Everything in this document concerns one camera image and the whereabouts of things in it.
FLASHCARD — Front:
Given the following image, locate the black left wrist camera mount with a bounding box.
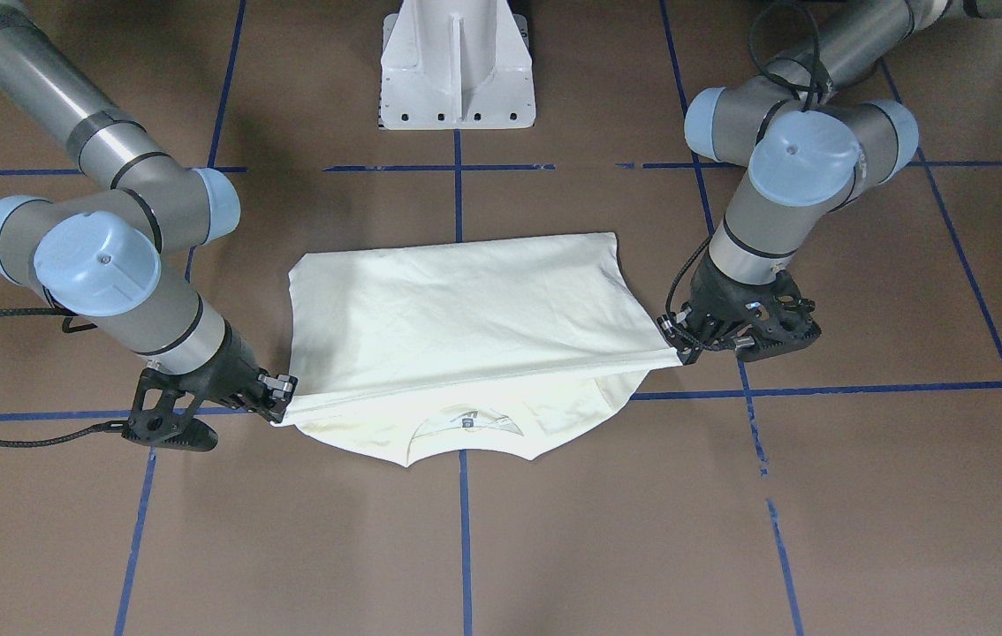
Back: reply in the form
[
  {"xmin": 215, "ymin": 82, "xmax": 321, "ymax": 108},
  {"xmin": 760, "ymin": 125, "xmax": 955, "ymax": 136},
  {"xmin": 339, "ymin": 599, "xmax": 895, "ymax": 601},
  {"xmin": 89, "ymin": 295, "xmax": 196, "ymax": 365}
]
[{"xmin": 736, "ymin": 269, "xmax": 823, "ymax": 363}]

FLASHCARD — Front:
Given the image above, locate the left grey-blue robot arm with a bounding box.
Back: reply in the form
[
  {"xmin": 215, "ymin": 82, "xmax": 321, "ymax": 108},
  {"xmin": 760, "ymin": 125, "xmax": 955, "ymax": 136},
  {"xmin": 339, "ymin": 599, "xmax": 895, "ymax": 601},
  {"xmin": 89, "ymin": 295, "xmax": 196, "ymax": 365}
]
[{"xmin": 657, "ymin": 1, "xmax": 1002, "ymax": 365}]

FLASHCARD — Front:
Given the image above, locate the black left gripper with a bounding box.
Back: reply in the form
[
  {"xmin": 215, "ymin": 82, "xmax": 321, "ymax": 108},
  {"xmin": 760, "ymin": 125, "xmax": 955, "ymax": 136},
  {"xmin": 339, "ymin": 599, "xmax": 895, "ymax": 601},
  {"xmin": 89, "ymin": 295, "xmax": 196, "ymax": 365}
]
[{"xmin": 658, "ymin": 256, "xmax": 762, "ymax": 366}]

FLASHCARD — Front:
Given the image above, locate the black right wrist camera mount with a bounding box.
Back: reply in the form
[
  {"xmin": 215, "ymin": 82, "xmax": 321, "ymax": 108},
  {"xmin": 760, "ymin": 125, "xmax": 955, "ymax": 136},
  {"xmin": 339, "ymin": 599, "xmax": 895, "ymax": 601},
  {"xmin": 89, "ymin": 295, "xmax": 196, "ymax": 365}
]
[{"xmin": 121, "ymin": 367, "xmax": 218, "ymax": 452}]

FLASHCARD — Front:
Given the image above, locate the cream long-sleeve cat shirt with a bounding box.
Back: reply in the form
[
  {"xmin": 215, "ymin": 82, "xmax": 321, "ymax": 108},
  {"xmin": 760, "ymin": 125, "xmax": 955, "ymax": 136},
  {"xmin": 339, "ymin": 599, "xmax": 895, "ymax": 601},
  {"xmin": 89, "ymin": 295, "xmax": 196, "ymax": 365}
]
[{"xmin": 283, "ymin": 233, "xmax": 679, "ymax": 466}]

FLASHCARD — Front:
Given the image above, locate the white camera mast with base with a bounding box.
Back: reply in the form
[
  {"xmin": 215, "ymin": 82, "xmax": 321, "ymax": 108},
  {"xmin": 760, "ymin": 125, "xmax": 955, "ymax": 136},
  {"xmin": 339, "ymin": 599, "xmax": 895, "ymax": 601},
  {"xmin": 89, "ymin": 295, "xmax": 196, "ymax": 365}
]
[{"xmin": 377, "ymin": 1, "xmax": 537, "ymax": 132}]

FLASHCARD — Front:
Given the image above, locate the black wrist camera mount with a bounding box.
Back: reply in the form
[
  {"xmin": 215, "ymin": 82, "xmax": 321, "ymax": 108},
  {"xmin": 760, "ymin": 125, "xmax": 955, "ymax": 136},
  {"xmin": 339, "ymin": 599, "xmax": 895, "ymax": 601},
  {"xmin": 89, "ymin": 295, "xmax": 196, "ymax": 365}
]
[
  {"xmin": 736, "ymin": 269, "xmax": 823, "ymax": 363},
  {"xmin": 121, "ymin": 367, "xmax": 218, "ymax": 452}
]

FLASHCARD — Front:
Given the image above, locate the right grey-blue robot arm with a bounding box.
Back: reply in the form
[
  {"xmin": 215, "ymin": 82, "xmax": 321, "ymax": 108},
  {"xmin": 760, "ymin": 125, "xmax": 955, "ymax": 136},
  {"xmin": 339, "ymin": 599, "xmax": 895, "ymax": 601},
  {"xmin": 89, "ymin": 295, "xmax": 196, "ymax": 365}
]
[{"xmin": 0, "ymin": 1, "xmax": 296, "ymax": 423}]

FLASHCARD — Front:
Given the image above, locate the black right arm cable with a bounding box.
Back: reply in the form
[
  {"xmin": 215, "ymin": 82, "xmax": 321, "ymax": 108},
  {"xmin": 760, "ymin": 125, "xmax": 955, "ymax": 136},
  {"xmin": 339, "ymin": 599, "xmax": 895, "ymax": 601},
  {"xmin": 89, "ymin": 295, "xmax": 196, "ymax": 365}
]
[{"xmin": 0, "ymin": 305, "xmax": 148, "ymax": 448}]

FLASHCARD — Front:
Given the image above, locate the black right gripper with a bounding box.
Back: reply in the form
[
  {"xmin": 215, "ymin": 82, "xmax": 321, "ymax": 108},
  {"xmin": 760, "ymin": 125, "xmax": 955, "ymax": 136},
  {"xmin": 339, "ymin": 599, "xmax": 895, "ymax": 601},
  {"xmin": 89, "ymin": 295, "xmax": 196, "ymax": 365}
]
[{"xmin": 174, "ymin": 323, "xmax": 299, "ymax": 426}]

